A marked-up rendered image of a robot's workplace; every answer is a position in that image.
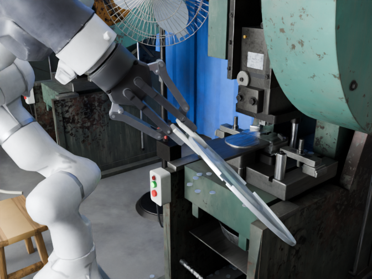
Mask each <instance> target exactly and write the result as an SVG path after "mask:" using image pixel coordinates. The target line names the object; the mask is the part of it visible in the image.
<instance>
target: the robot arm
mask: <svg viewBox="0 0 372 279"><path fill-rule="evenodd" d="M93 4H94V0H0V144H1V146H2V148H3V149H4V150H5V151H6V152H7V153H8V154H9V156H10V157H11V158H12V160H14V161H15V163H16V164H17V165H18V166H19V168H21V169H24V170H27V171H36V172H39V173H40V174H42V175H43V176H45V177H46V179H44V180H43V181H42V182H40V183H39V184H38V185H37V186H36V187H35V188H34V189H33V191H32V192H31V193H30V194H29V195H28V197H27V198H26V209H27V212H28V214H29V215H30V217H31V218H32V219H33V221H35V222H37V223H39V224H42V225H47V226H48V228H49V230H50V233H51V239H52V242H53V247H54V250H53V252H52V253H51V255H50V256H49V258H48V263H47V264H46V265H45V266H44V267H43V268H42V269H41V270H40V271H39V272H38V273H37V274H36V275H35V276H34V277H33V279H103V278H102V276H101V274H100V272H99V269H98V266H97V261H96V250H95V243H94V242H93V239H92V230H91V221H90V220H89V219H88V218H87V217H85V216H84V215H82V214H80V212H79V207H80V204H81V203H82V202H83V201H84V200H85V199H86V198H87V197H88V196H89V195H90V194H91V193H92V192H93V191H94V190H95V189H96V187H97V185H98V184H99V182H100V179H101V170H100V169H99V167H98V166H97V164H96V163H95V162H93V161H91V160H89V159H88V158H84V157H80V156H76V155H74V154H72V153H70V152H69V151H67V150H66V149H64V148H63V147H61V146H59V145H58V144H57V143H56V142H55V141H54V140H53V139H52V138H51V137H50V136H49V135H48V133H47V132H46V131H45V130H44V129H43V128H42V126H41V125H40V124H39V123H37V120H36V119H35V118H34V117H33V116H32V115H31V114H30V113H29V112H28V111H27V110H26V109H25V108H24V107H23V106H22V101H21V98H20V97H21V95H23V96H25V97H28V98H30V91H31V89H32V88H33V86H34V80H35V75H34V70H33V68H32V67H31V65H30V64H29V62H28V61H43V60H45V59H46V58H47V57H48V56H49V55H50V54H51V53H52V52H53V51H54V52H55V53H56V56H57V57H58V58H59V59H60V60H59V62H58V68H57V71H56V76H55V78H56V79H57V80H58V81H60V82H61V83H62V84H64V85H65V84H67V83H68V82H69V81H71V80H72V79H74V78H75V77H76V76H77V74H78V75H82V74H84V73H85V72H86V71H87V72H88V73H89V79H90V80H91V81H93V82H94V83H95V84H96V85H97V86H98V87H100V88H101V89H102V90H104V92H105V93H107V94H108V96H109V98H110V100H111V102H112V106H111V109H110V110H109V114H110V118H111V119H112V120H118V121H123V122H125V123H127V124H129V125H131V126H133V127H134V128H136V129H138V130H140V131H142V132H144V133H146V134H148V135H150V136H151V137H153V138H155V139H157V140H161V139H162V137H164V136H169V137H170V138H171V139H173V140H174V141H175V142H176V143H177V144H178V145H180V146H181V145H182V144H183V143H186V144H187V145H188V146H189V147H190V148H191V149H192V150H193V151H194V152H196V153H197V154H198V155H200V154H199V153H198V152H197V151H196V150H195V148H194V147H193V146H192V144H191V143H190V142H189V140H188V138H187V136H186V135H185V134H184V133H183V132H182V131H181V130H180V129H179V128H177V127H176V126H175V125H174V124H171V126H169V124H167V123H166V122H165V121H164V120H163V119H162V118H161V117H160V116H159V115H158V114H157V113H156V112H155V111H153V110H152V109H151V108H150V107H149V106H148V105H147V104H146V103H145V102H144V101H143V99H144V97H146V96H147V95H149V96H150V97H151V98H153V99H154V100H156V101H157V102H158V103H159V104H160V105H161V106H163V107H164V108H165V109H166V110H167V111H169V112H170V113H171V114H172V115H173V116H174V117H176V118H177V119H176V122H177V124H178V125H179V126H180V127H181V128H182V129H183V130H185V132H186V133H188V134H189V135H190V136H191V137H192V138H194V139H195V140H196V141H197V142H198V143H199V144H200V145H201V146H203V147H204V148H205V149H206V148H207V147H208V145H207V144H206V143H205V141H204V140H203V139H202V138H201V137H199V136H198V135H197V134H196V133H195V131H196V130H197V127H196V125H195V124H194V123H193V122H192V121H191V120H190V119H189V118H187V116H186V114H187V112H188V111H189V109H190V107H189V105H188V104H187V102H186V101H185V99H184V97H183V96H182V94H181V93H180V92H179V90H178V89H177V87H176V86H175V84H174V83H173V81H172V80H171V78H170V77H169V75H168V73H167V69H166V65H165V63H164V62H163V61H162V60H161V59H157V60H156V62H153V63H149V64H147V63H145V62H144V61H140V60H138V59H137V58H136V57H135V56H134V55H133V54H132V53H131V52H130V51H128V50H127V49H126V48H125V47H124V46H123V45H122V44H121V43H115V42H114V40H115V38H116V35H117V34H116V33H115V32H114V31H113V30H112V29H111V28H110V27H109V26H108V25H107V24H106V23H105V22H104V21H103V20H102V19H101V18H100V17H99V16H98V15H96V14H95V11H94V10H92V6H93ZM150 71H153V72H154V73H155V74H156V75H160V77H161V79H162V80H163V82H164V83H165V84H166V86H167V88H168V89H169V90H170V92H171V93H172V95H173V96H174V98H175V99H176V101H177V102H178V103H179V105H180V107H179V109H177V108H176V107H175V106H174V105H173V104H172V103H171V102H169V101H168V100H167V99H166V98H165V97H164V96H162V95H161V94H160V93H159V92H158V91H157V90H156V89H155V88H153V87H152V86H153V85H152V79H151V73H150ZM119 104H121V105H132V106H134V105H135V106H137V107H138V108H139V109H140V110H141V111H142V112H143V113H144V114H145V115H147V116H148V117H149V118H150V119H151V120H152V121H153V122H154V123H155V124H156V125H157V126H158V127H159V129H157V128H155V127H153V126H152V125H150V124H148V123H146V122H144V121H142V120H141V119H139V118H137V117H135V116H134V115H132V114H130V113H128V112H126V111H124V110H123V108H122V107H121V106H119Z"/></svg>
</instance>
